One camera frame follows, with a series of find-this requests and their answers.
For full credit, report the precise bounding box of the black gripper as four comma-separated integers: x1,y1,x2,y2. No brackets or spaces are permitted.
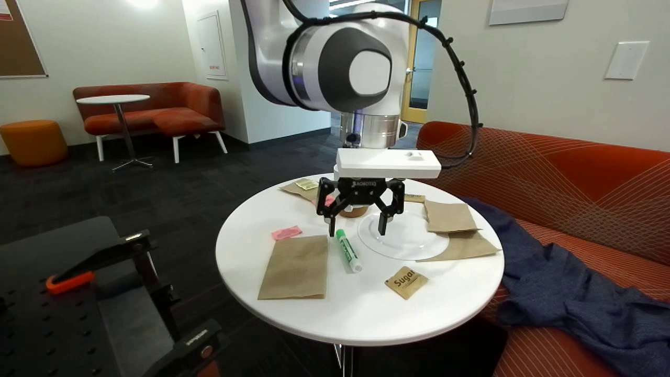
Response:
316,178,403,235

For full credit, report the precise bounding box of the green marker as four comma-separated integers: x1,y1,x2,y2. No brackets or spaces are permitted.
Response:
335,229,362,272

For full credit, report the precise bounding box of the white mug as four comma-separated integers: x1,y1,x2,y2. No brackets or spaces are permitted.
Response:
339,206,369,218

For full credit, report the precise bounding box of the tiny brown packet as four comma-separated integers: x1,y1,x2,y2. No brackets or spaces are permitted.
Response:
403,196,425,204

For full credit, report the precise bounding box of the yellow sweetener packet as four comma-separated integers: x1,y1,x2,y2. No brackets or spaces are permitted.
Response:
296,178,316,190

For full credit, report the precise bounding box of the brown napkin with yellow packet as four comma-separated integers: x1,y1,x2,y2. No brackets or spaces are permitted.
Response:
283,178,318,204

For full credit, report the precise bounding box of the pink packet near bag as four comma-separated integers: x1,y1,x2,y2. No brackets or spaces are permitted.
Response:
270,226,301,242

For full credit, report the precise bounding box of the brown napkin upper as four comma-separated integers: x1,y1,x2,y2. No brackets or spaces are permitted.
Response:
425,201,478,233

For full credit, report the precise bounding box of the small brown sugar packet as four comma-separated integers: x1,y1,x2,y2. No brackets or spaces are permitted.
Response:
385,267,427,299

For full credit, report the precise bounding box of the large brown paper bag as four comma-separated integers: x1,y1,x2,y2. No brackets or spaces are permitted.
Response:
257,235,328,299

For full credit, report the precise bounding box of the brown napkin under lid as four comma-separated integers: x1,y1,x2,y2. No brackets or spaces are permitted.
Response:
430,233,495,262

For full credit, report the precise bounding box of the dark blue cloth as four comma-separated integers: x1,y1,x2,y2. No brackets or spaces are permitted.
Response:
469,200,670,377

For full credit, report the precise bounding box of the distant orange sofa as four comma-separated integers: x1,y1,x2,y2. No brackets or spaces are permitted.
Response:
73,83,226,161

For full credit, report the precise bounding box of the orange corner sofa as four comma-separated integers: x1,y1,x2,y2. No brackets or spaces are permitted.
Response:
416,122,670,377

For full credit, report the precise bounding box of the distant round white table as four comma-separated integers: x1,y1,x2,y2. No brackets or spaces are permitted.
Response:
74,94,152,172

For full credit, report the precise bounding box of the orange round ottoman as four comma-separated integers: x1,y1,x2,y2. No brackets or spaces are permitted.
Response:
0,120,67,168

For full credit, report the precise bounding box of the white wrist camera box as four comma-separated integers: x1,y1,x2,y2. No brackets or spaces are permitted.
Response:
332,149,442,178

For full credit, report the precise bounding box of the wall sign plaque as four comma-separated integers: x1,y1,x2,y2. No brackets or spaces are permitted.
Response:
488,0,570,25

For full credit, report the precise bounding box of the orange handled clamp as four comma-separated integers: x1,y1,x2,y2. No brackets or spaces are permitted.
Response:
44,245,132,296

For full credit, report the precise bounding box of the white wall switch plate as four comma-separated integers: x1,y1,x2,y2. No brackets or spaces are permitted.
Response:
604,40,649,83

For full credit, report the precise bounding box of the brown corkboard on wall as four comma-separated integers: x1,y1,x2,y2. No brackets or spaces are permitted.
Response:
0,0,45,77

